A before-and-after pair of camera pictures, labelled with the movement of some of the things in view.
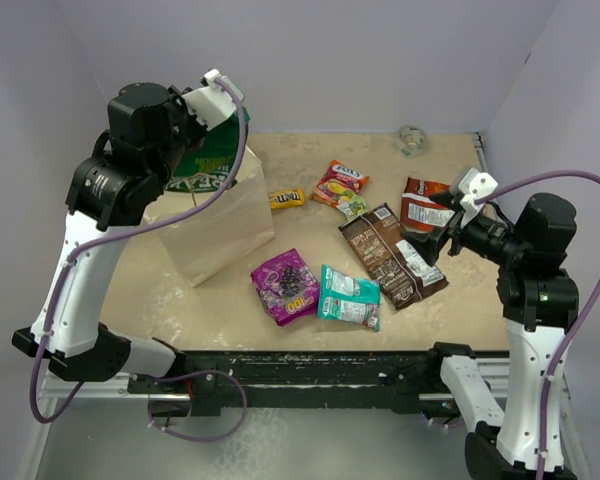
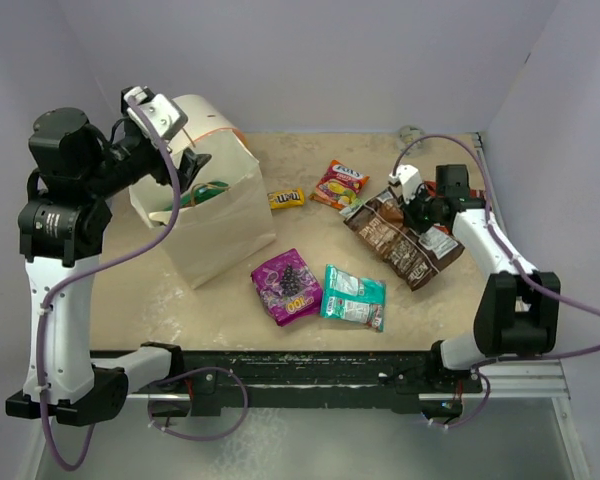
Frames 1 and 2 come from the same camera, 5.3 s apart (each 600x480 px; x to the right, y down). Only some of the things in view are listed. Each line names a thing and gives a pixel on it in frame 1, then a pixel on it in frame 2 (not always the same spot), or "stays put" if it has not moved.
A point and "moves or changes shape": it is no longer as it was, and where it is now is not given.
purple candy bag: [287, 288] stays put
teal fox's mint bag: [355, 301] stays put
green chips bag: [207, 164] moves or changes shape
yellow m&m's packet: [286, 198] stays put
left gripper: [180, 106] -> [187, 166]
